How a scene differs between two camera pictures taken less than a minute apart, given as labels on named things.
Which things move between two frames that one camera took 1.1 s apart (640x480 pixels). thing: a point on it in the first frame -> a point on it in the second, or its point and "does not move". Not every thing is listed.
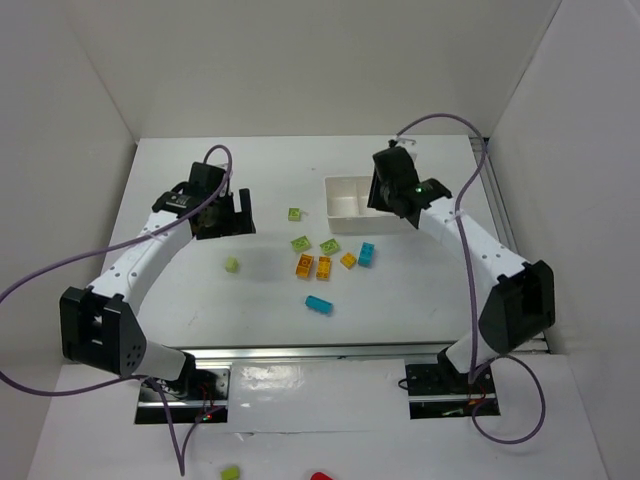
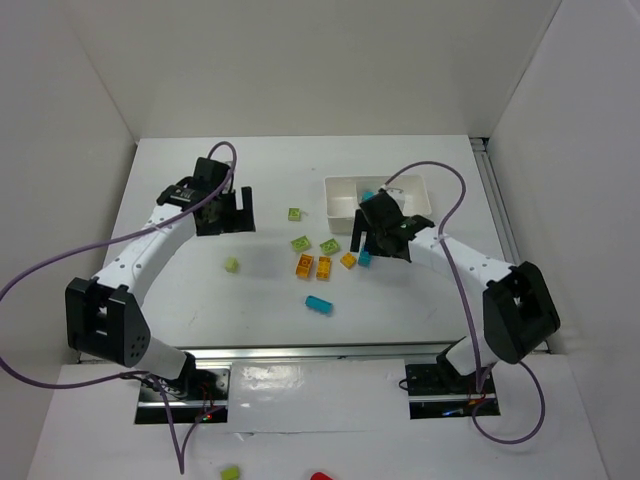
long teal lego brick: x=318 y=305 does not move
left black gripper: x=230 y=226 does not move
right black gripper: x=378 y=198 -> x=373 y=240
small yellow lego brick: x=348 y=260 does not move
